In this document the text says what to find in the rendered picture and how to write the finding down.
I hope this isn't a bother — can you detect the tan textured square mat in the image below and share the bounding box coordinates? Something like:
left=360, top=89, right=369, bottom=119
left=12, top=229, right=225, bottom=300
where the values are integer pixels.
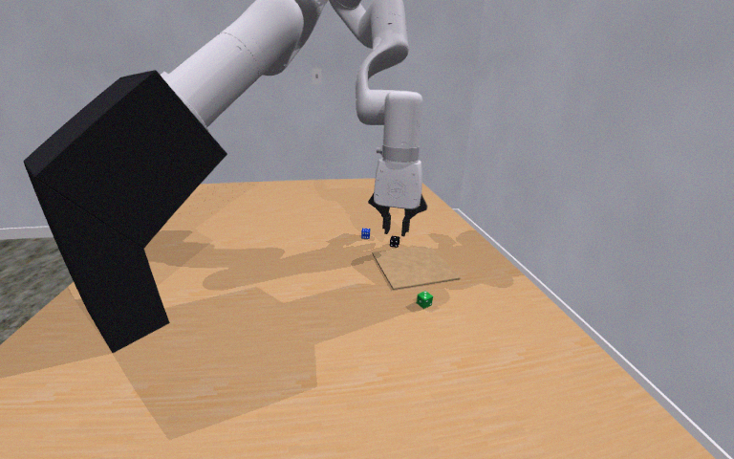
left=372, top=246, right=461, bottom=290

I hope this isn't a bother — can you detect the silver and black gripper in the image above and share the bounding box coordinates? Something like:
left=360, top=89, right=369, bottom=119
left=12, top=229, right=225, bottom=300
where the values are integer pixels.
left=368, top=158, right=427, bottom=236

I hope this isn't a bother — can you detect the green die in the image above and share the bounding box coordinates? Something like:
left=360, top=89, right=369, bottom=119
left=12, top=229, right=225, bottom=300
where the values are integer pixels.
left=417, top=291, right=433, bottom=309

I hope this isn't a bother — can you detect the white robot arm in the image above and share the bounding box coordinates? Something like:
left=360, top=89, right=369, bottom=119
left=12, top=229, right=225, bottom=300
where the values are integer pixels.
left=161, top=0, right=422, bottom=162

